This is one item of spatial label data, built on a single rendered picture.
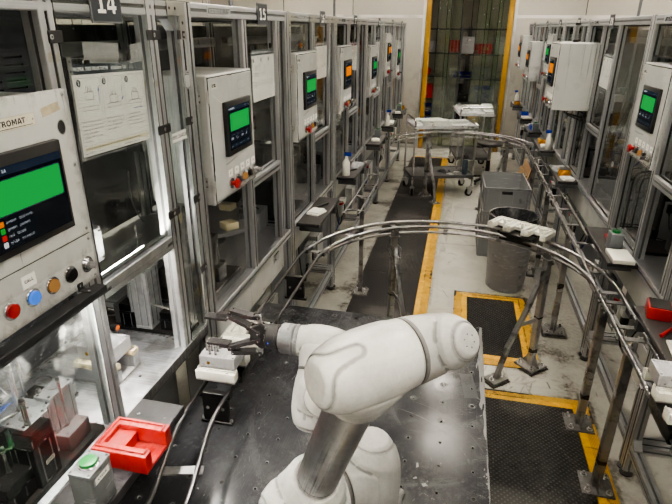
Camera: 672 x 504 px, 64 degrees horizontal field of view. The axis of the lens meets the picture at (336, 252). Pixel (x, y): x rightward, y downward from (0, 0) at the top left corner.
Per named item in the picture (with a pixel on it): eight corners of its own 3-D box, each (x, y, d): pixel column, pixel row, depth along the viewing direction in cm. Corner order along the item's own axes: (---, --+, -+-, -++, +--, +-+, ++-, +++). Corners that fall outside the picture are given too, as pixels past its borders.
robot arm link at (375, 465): (410, 505, 148) (416, 443, 140) (355, 533, 140) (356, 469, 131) (378, 467, 161) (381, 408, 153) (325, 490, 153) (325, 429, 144)
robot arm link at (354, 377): (346, 525, 143) (271, 562, 133) (320, 470, 153) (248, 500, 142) (447, 364, 91) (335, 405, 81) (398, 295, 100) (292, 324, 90)
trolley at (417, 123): (408, 197, 670) (413, 119, 632) (399, 185, 721) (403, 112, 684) (476, 196, 677) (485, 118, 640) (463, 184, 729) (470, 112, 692)
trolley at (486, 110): (493, 177, 765) (502, 107, 727) (452, 176, 769) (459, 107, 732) (483, 163, 842) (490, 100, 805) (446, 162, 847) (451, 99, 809)
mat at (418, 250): (421, 352, 349) (421, 351, 349) (333, 341, 361) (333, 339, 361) (448, 158, 876) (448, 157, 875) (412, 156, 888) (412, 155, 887)
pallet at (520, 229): (485, 235, 328) (487, 219, 324) (497, 229, 337) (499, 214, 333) (543, 251, 304) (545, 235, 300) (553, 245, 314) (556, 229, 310)
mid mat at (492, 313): (541, 371, 331) (541, 370, 331) (450, 360, 342) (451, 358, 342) (525, 298, 421) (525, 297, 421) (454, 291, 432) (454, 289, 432)
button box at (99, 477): (98, 516, 123) (89, 477, 119) (68, 509, 125) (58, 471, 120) (118, 489, 131) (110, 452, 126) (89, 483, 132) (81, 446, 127)
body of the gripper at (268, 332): (285, 343, 160) (255, 339, 162) (284, 318, 157) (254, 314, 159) (277, 357, 154) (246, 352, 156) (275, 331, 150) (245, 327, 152)
